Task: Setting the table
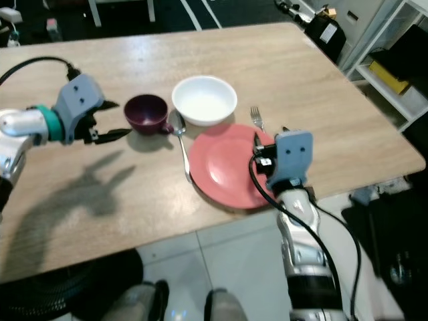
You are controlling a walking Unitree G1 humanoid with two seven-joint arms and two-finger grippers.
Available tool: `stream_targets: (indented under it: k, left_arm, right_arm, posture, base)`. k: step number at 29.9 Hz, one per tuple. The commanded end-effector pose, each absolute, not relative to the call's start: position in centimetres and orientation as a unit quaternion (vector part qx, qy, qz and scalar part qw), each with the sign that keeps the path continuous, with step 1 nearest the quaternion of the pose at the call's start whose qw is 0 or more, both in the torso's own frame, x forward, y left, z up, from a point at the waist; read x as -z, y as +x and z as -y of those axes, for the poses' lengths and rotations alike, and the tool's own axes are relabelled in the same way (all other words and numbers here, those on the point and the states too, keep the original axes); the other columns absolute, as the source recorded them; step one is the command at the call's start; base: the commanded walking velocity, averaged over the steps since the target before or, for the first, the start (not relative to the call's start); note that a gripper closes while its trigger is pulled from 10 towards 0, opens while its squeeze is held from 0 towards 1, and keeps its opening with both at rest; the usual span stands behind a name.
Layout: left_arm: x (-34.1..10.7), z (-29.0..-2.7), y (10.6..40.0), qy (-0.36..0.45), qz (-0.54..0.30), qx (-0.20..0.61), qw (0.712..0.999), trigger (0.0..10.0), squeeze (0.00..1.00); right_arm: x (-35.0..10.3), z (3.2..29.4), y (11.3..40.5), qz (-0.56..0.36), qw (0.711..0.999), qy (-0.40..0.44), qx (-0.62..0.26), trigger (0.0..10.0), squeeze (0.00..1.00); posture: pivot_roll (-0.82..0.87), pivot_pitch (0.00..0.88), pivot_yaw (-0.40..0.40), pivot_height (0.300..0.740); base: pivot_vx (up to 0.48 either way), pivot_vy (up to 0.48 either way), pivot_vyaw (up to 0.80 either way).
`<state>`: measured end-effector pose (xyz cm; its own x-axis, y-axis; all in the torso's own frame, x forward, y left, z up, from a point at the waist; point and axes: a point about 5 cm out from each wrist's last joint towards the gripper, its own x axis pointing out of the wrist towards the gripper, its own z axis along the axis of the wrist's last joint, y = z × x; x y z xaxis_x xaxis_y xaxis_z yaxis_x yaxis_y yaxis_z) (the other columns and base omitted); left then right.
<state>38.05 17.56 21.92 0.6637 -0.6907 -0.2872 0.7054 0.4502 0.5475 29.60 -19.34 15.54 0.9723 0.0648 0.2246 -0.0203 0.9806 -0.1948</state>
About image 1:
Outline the white table frame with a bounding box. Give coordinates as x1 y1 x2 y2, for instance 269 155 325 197
87 0 156 27

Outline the grey robot right leg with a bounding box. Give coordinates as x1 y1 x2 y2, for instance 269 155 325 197
204 288 255 321

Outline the black bag with white label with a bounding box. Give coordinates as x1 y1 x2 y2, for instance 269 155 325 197
304 12 348 64

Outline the black ribbed hose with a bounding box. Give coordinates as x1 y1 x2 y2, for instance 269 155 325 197
0 249 144 321

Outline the white bowl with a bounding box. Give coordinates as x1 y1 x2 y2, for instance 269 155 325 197
171 76 238 127

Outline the yellow box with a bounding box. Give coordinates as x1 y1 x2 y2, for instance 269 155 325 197
368 60 412 96

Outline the grey-blue right wrist camera mount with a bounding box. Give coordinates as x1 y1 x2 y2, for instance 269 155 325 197
271 130 314 187

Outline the grey-blue left wrist camera mount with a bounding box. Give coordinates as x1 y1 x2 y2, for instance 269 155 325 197
52 74 106 144

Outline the silver metal spoon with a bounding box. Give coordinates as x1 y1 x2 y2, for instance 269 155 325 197
169 109 195 185

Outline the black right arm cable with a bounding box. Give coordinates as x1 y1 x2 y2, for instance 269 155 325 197
248 134 363 321

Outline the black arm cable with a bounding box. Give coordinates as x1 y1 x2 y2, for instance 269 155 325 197
248 134 363 321
0 56 80 84

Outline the grey robot left leg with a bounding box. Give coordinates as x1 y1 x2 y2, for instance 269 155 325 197
107 280 170 321

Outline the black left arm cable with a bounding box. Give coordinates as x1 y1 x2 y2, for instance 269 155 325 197
0 56 80 84

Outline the white shelf unit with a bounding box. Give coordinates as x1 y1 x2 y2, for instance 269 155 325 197
341 0 428 131

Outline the purple cup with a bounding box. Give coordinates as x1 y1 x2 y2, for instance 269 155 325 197
124 94 173 135

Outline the pink round plate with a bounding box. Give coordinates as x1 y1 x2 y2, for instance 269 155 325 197
188 123 285 210

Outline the grey-blue wrist camera mount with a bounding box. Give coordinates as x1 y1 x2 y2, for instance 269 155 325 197
52 74 106 144
271 130 314 187

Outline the black equipment bag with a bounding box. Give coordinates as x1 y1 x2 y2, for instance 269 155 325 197
341 175 428 302

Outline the silver metal fork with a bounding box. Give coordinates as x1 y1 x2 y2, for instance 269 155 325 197
250 106 272 134

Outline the grey robot leg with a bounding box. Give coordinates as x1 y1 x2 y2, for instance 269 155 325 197
107 280 170 321
204 288 255 321

